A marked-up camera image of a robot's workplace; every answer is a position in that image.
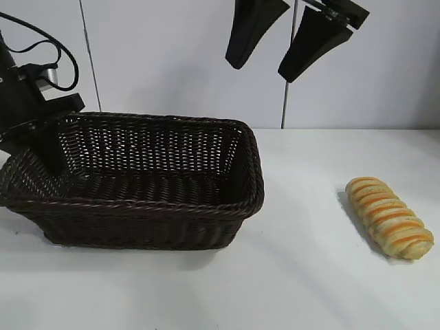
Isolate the long striped bread loaf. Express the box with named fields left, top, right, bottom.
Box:
left=345, top=176, right=435, bottom=261

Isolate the thin black cable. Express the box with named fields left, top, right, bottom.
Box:
left=6, top=39, right=63, bottom=69

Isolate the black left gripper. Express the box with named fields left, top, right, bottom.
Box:
left=0, top=67, right=85, bottom=177

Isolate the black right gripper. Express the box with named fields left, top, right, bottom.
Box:
left=225, top=0, right=371, bottom=84

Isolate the dark brown wicker basket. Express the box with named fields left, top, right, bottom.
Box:
left=0, top=110, right=267, bottom=252

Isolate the thick black cable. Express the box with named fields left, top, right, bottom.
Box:
left=0, top=11, right=80, bottom=92

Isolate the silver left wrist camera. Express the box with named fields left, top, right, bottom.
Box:
left=34, top=67, right=60, bottom=92

